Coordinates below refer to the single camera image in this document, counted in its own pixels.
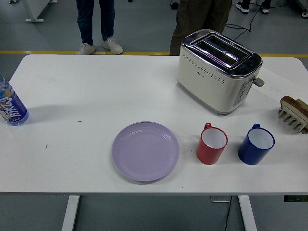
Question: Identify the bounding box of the black table control panel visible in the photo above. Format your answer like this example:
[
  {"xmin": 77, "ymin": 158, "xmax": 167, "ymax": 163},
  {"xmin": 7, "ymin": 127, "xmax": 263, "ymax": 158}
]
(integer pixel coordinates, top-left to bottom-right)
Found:
[{"xmin": 283, "ymin": 195, "xmax": 308, "ymax": 203}]

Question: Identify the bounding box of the purple round plate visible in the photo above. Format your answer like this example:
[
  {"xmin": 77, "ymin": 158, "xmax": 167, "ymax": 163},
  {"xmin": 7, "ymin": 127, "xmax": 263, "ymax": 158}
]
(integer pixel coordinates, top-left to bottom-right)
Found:
[{"xmin": 111, "ymin": 121, "xmax": 180, "ymax": 182}]

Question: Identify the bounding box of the cream chrome two-slot toaster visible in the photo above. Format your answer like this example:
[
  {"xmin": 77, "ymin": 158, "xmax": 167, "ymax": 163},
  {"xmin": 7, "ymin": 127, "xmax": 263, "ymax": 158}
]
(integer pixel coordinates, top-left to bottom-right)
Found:
[{"xmin": 176, "ymin": 28, "xmax": 263, "ymax": 117}]

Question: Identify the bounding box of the blue enamel mug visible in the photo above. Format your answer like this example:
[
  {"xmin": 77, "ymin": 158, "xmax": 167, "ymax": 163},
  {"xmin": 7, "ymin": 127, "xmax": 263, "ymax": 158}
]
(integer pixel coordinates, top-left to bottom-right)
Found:
[{"xmin": 237, "ymin": 123, "xmax": 275, "ymax": 166}]

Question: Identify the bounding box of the black looped floor cable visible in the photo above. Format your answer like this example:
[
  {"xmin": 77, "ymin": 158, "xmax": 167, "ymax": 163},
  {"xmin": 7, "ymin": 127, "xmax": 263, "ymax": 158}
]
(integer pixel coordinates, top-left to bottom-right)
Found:
[{"xmin": 223, "ymin": 6, "xmax": 265, "ymax": 41}]

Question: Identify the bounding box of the brown-crust bread slice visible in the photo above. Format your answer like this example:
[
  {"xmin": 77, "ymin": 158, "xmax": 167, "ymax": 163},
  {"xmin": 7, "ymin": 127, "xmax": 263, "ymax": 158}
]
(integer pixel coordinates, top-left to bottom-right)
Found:
[{"xmin": 280, "ymin": 95, "xmax": 308, "ymax": 114}]

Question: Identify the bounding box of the red enamel mug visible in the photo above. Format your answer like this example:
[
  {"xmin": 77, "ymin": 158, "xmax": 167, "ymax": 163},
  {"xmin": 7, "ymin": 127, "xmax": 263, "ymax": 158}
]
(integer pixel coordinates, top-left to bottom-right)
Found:
[{"xmin": 196, "ymin": 123, "xmax": 229, "ymax": 166}]

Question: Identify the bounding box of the white background desk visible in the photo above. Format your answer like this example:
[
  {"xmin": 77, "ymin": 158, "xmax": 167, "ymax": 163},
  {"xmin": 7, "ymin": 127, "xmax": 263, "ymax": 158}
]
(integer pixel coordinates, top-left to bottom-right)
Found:
[{"xmin": 9, "ymin": 0, "xmax": 58, "ymax": 23}]

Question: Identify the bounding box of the blue-label plastic water bottle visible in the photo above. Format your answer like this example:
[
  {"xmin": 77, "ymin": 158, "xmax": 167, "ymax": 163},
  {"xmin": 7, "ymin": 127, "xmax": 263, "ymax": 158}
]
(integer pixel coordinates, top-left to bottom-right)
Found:
[{"xmin": 0, "ymin": 74, "xmax": 29, "ymax": 126}]

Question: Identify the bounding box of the white paper sheet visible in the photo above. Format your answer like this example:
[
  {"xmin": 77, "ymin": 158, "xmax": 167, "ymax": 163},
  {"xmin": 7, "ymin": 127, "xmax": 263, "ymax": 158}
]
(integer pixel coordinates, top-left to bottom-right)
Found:
[{"xmin": 251, "ymin": 66, "xmax": 308, "ymax": 104}]

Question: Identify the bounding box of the grey under-table bracket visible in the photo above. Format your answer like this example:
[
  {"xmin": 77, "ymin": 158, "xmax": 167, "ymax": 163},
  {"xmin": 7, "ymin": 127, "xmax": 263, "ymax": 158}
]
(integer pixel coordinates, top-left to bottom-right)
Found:
[{"xmin": 210, "ymin": 195, "xmax": 232, "ymax": 203}]

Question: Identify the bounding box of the white table leg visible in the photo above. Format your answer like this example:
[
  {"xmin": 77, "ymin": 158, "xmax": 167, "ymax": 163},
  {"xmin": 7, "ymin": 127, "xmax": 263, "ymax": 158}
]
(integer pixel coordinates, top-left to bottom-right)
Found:
[
  {"xmin": 238, "ymin": 195, "xmax": 257, "ymax": 231},
  {"xmin": 61, "ymin": 195, "xmax": 80, "ymax": 231}
]

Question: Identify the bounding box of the person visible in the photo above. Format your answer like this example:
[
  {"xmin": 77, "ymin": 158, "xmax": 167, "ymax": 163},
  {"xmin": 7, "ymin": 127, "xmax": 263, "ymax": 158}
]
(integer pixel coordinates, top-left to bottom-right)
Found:
[
  {"xmin": 169, "ymin": 0, "xmax": 233, "ymax": 56},
  {"xmin": 76, "ymin": 0, "xmax": 124, "ymax": 55},
  {"xmin": 235, "ymin": 0, "xmax": 272, "ymax": 14}
]

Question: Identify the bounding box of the black cable under table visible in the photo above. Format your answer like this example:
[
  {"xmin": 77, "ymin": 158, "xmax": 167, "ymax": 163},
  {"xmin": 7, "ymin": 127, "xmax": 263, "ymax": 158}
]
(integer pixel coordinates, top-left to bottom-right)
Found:
[{"xmin": 225, "ymin": 196, "xmax": 232, "ymax": 231}]

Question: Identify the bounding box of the grey toaster lever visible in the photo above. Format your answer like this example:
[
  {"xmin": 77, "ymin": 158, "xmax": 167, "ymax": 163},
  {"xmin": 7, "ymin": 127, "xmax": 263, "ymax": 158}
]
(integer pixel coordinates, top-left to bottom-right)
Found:
[{"xmin": 251, "ymin": 77, "xmax": 265, "ymax": 88}]

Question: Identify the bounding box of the yellow floor tape line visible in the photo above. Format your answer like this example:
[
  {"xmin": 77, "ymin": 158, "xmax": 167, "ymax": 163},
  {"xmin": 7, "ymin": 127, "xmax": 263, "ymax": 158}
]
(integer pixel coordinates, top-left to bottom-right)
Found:
[{"xmin": 0, "ymin": 50, "xmax": 303, "ymax": 59}]

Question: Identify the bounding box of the silver metal toast rack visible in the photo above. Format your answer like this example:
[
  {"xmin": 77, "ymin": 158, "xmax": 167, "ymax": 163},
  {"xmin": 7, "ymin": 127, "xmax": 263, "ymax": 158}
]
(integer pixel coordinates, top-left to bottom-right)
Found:
[{"xmin": 278, "ymin": 98, "xmax": 308, "ymax": 134}]

